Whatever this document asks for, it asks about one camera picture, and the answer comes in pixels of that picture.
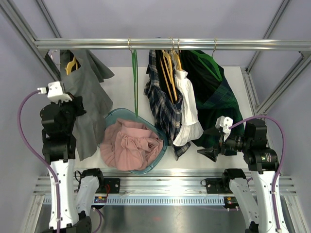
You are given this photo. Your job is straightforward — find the grey skirt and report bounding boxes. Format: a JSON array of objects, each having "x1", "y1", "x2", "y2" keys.
[{"x1": 60, "y1": 50, "x2": 114, "y2": 161}]

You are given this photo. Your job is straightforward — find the pink pleated skirt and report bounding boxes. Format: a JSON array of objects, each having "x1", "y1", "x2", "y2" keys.
[{"x1": 100, "y1": 118, "x2": 163, "y2": 171}]

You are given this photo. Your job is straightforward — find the green hanger of pink skirt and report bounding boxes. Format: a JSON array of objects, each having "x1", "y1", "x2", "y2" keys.
[{"x1": 128, "y1": 38, "x2": 138, "y2": 117}]

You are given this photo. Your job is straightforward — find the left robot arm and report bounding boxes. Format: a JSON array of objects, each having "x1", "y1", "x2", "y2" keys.
[{"x1": 40, "y1": 95, "x2": 105, "y2": 233}]

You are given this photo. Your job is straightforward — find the white pleated skirt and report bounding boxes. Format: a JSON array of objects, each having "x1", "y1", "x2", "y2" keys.
[{"x1": 171, "y1": 52, "x2": 204, "y2": 147}]

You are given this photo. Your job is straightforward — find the dark green plaid skirt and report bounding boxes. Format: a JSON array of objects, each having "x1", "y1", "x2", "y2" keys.
[{"x1": 180, "y1": 50, "x2": 242, "y2": 130}]

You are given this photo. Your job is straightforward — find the yellow hanger of grey skirt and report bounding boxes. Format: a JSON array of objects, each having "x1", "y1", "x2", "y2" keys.
[{"x1": 65, "y1": 56, "x2": 78, "y2": 75}]

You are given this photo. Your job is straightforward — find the navy plaid skirt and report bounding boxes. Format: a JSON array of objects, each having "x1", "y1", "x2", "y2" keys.
[{"x1": 144, "y1": 50, "x2": 190, "y2": 160}]

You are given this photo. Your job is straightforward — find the yellow hanger of white skirt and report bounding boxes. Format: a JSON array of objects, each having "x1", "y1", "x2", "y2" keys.
[{"x1": 169, "y1": 37, "x2": 182, "y2": 71}]

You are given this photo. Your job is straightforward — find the yellow hanger of plaid skirt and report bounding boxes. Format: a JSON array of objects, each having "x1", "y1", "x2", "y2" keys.
[{"x1": 161, "y1": 50, "x2": 177, "y2": 102}]

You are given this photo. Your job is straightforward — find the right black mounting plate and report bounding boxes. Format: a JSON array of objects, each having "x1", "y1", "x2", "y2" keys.
[{"x1": 200, "y1": 178, "x2": 232, "y2": 194}]

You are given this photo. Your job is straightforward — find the black mounting plate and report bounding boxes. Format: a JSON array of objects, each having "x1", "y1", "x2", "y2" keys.
[
  {"x1": 200, "y1": 178, "x2": 232, "y2": 194},
  {"x1": 96, "y1": 178, "x2": 121, "y2": 194}
]

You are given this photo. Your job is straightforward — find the teal plastic bin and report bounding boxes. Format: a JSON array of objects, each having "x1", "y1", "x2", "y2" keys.
[{"x1": 100, "y1": 108, "x2": 168, "y2": 175}]

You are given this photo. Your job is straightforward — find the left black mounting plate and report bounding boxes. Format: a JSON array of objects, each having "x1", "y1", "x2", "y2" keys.
[{"x1": 96, "y1": 178, "x2": 121, "y2": 194}]

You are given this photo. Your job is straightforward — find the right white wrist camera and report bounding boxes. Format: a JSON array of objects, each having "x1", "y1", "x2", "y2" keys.
[{"x1": 215, "y1": 116, "x2": 233, "y2": 141}]

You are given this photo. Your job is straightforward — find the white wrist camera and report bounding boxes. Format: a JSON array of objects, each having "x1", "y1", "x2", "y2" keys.
[
  {"x1": 37, "y1": 81, "x2": 73, "y2": 103},
  {"x1": 215, "y1": 116, "x2": 233, "y2": 141}
]

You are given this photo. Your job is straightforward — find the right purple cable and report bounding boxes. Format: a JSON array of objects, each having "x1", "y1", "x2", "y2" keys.
[{"x1": 229, "y1": 115, "x2": 285, "y2": 231}]

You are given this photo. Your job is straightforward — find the purple cable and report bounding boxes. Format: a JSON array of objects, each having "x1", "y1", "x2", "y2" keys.
[
  {"x1": 229, "y1": 115, "x2": 285, "y2": 231},
  {"x1": 18, "y1": 91, "x2": 61, "y2": 231}
]

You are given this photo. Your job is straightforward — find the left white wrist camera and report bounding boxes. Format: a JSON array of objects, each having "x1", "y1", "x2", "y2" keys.
[{"x1": 37, "y1": 81, "x2": 73, "y2": 103}]

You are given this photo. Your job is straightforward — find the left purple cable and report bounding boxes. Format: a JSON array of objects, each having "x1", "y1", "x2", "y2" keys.
[{"x1": 18, "y1": 91, "x2": 61, "y2": 231}]

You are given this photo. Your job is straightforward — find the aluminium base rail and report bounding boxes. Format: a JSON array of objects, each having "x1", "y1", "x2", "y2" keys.
[{"x1": 33, "y1": 168, "x2": 297, "y2": 196}]

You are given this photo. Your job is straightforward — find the aluminium hanging rail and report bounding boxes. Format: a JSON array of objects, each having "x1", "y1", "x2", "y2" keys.
[{"x1": 34, "y1": 37, "x2": 311, "y2": 51}]

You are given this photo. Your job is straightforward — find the slotted cable duct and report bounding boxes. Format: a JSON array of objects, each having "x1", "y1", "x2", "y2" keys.
[{"x1": 42, "y1": 196, "x2": 225, "y2": 206}]

